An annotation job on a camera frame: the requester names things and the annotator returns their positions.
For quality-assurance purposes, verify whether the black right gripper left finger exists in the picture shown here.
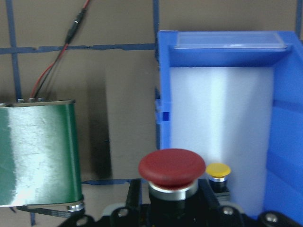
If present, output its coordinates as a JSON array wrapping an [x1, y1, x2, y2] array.
[[125, 179, 142, 213]]

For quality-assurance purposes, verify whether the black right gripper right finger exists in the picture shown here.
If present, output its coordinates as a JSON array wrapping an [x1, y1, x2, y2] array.
[[198, 179, 220, 211]]

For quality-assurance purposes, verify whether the yellow mushroom push button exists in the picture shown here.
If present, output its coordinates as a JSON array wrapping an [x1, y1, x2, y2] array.
[[205, 163, 231, 201]]

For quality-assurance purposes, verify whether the red mushroom push button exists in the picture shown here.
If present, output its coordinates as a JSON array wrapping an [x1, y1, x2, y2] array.
[[138, 148, 206, 227]]

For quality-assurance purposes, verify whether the white foam pad right bin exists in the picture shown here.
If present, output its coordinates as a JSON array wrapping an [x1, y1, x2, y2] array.
[[170, 67, 273, 216]]

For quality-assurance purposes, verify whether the green conveyor belt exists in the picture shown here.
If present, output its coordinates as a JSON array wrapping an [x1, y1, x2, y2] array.
[[0, 98, 84, 218]]

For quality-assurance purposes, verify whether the blue bin right side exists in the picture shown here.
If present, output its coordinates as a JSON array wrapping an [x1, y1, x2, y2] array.
[[156, 31, 303, 222]]

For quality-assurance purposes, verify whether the red black conveyor wire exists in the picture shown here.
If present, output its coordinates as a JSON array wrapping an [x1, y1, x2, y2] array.
[[29, 0, 90, 99]]

